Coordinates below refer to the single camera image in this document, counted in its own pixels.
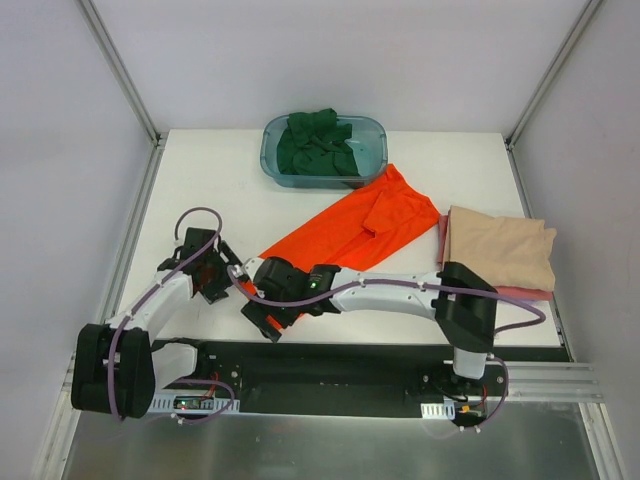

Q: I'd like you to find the orange t shirt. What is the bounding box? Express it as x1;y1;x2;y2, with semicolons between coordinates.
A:
260;163;442;331

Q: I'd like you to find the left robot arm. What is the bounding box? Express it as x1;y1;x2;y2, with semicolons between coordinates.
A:
71;227;239;419

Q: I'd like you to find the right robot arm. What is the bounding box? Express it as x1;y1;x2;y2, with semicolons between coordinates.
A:
240;257;498;395

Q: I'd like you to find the dark green t shirt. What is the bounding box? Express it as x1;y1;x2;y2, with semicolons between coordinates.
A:
276;108;359;177

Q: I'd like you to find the teal plastic bin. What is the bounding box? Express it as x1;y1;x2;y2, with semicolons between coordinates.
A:
259;114;388;189

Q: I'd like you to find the beige folded t shirt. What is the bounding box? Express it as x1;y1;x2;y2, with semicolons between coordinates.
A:
439;206;557;292

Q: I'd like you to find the pink folded t shirt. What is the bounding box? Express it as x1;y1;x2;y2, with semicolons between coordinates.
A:
436;215;552;301

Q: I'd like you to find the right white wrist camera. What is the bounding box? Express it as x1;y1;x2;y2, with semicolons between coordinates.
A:
233;257;264;284

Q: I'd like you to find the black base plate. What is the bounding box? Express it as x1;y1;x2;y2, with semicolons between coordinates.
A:
94;336;574;419

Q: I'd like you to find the left white cable duct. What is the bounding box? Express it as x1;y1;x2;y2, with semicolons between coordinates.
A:
147;393;240;416

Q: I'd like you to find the white cable duct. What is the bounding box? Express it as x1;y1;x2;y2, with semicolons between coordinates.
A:
420;401;456;421
147;393;240;416

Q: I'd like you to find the right white cable duct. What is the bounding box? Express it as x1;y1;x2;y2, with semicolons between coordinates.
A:
420;401;456;421

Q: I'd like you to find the left aluminium frame post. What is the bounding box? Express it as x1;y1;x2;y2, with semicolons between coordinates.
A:
75;0;162;147

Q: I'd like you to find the aluminium frame post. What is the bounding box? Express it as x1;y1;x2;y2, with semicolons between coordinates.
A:
75;0;162;147
505;0;605;151

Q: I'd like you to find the right aluminium frame post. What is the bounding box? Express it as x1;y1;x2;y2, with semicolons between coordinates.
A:
505;0;605;151

